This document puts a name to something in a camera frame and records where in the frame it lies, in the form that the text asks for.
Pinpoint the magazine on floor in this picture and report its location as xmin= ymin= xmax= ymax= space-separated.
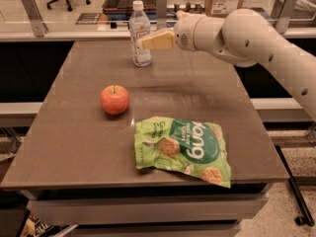
xmin=16 ymin=212 xmax=63 ymax=237

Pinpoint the clear plastic water bottle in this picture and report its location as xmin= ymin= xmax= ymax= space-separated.
xmin=129 ymin=0 xmax=151 ymax=67

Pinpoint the metal bracket post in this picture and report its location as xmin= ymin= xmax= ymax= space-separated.
xmin=21 ymin=0 xmax=47 ymax=38
xmin=156 ymin=0 xmax=167 ymax=30
xmin=274 ymin=0 xmax=297 ymax=35

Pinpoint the black floor stand bar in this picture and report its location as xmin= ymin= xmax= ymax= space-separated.
xmin=276 ymin=145 xmax=315 ymax=227

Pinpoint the right metal bracket post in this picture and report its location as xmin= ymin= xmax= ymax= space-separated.
xmin=274 ymin=0 xmax=297 ymax=35

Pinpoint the red apple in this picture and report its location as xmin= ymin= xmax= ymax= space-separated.
xmin=100 ymin=85 xmax=130 ymax=115

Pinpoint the grey table drawer front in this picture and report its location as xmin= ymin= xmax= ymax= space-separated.
xmin=28 ymin=195 xmax=268 ymax=225

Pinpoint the middle metal bracket post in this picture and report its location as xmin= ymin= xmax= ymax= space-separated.
xmin=156 ymin=0 xmax=167 ymax=30

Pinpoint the left metal bracket post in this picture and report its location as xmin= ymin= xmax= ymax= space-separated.
xmin=21 ymin=0 xmax=47 ymax=38

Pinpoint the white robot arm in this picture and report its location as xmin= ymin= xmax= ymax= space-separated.
xmin=136 ymin=9 xmax=316 ymax=119

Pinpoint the green rice chips bag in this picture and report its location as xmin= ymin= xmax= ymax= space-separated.
xmin=134 ymin=117 xmax=231 ymax=188

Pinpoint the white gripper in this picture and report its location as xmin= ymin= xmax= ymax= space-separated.
xmin=136 ymin=10 xmax=206 ymax=51

